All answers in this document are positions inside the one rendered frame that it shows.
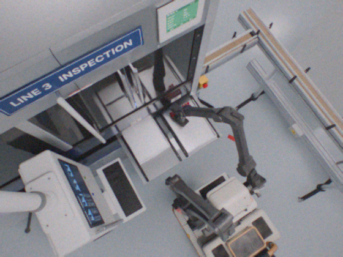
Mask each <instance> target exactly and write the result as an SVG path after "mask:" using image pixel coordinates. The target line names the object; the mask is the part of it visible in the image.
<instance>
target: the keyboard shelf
mask: <svg viewBox="0 0 343 257"><path fill-rule="evenodd" d="M114 162H119V163H120V165H121V167H122V169H123V170H124V172H125V174H126V176H127V179H128V180H129V182H130V184H131V186H132V188H133V189H134V191H135V192H136V196H137V198H138V199H139V200H140V202H141V205H142V206H143V208H141V209H140V210H138V211H136V212H135V213H134V214H132V215H129V216H127V217H126V216H125V214H124V212H123V210H122V209H121V206H120V205H119V203H118V200H117V198H116V196H115V194H114V193H113V190H112V189H111V188H110V186H109V183H108V181H107V179H106V177H105V175H104V173H103V171H102V170H103V169H104V168H106V167H108V166H109V165H111V164H113V163H114ZM96 171H97V173H98V175H99V177H100V179H101V181H102V183H103V185H104V187H105V189H106V191H105V192H103V193H102V194H103V196H104V198H105V200H106V202H107V204H108V206H109V207H110V210H111V212H112V214H113V215H114V214H116V213H118V215H119V217H120V219H122V218H123V219H124V222H123V223H125V222H127V221H128V220H130V219H131V218H133V217H135V216H136V215H138V214H140V213H142V212H143V211H145V210H146V207H145V205H144V203H143V201H142V199H141V198H140V196H139V194H138V192H137V190H136V188H135V186H134V184H133V182H132V180H131V179H130V177H129V175H128V173H127V170H126V169H125V167H124V165H123V163H122V162H121V161H120V159H119V158H117V159H116V160H114V161H112V162H109V163H107V164H106V165H104V166H102V167H100V168H99V169H97V170H96Z"/></svg>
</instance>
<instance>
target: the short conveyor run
mask: <svg viewBox="0 0 343 257"><path fill-rule="evenodd" d="M252 31H253V29H248V30H247V31H245V32H244V33H242V34H240V35H238V36H236V32H235V33H234V35H233V37H232V39H231V40H229V41H228V42H226V43H223V44H222V45H220V46H218V47H217V48H215V49H213V50H211V51H210V52H209V53H206V56H205V60H204V63H203V67H202V71H201V73H204V74H205V75H206V74H207V73H209V72H210V71H212V70H214V69H216V68H218V67H219V66H221V65H222V64H225V63H226V62H228V61H230V60H232V59H233V58H235V57H237V56H238V55H240V54H241V53H244V52H245V51H247V50H249V49H251V48H252V47H254V46H256V44H257V42H258V38H256V36H257V35H254V34H253V32H252Z"/></svg>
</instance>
